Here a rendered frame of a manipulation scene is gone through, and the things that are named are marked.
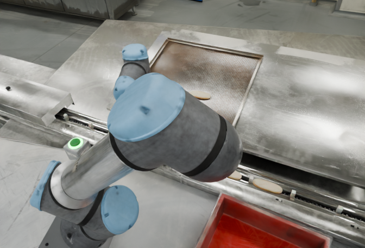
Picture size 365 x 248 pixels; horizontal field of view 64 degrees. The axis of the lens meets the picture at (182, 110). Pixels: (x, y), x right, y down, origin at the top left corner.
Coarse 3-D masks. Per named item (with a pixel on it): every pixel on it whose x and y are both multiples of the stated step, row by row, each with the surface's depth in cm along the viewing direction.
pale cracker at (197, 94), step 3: (195, 90) 127; (192, 93) 126; (195, 93) 125; (198, 93) 125; (201, 93) 125; (204, 93) 124; (207, 93) 125; (195, 96) 125; (198, 96) 124; (201, 96) 124; (204, 96) 123; (207, 96) 123; (210, 96) 124
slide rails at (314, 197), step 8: (64, 112) 133; (64, 120) 129; (80, 120) 129; (88, 120) 128; (88, 128) 125; (104, 128) 124; (248, 176) 102; (256, 176) 102; (248, 184) 100; (280, 184) 99; (296, 192) 97; (304, 192) 97; (296, 200) 95; (320, 200) 94; (328, 200) 94; (320, 208) 92; (344, 208) 92; (352, 208) 92; (344, 216) 90; (360, 224) 88
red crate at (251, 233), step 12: (228, 216) 95; (216, 228) 92; (228, 228) 92; (240, 228) 92; (252, 228) 91; (216, 240) 89; (228, 240) 89; (240, 240) 89; (252, 240) 89; (264, 240) 88; (276, 240) 88
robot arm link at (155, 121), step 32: (128, 96) 44; (160, 96) 39; (192, 96) 44; (128, 128) 39; (160, 128) 39; (192, 128) 41; (224, 128) 45; (96, 160) 53; (128, 160) 45; (160, 160) 44; (192, 160) 43; (64, 192) 64; (96, 192) 62
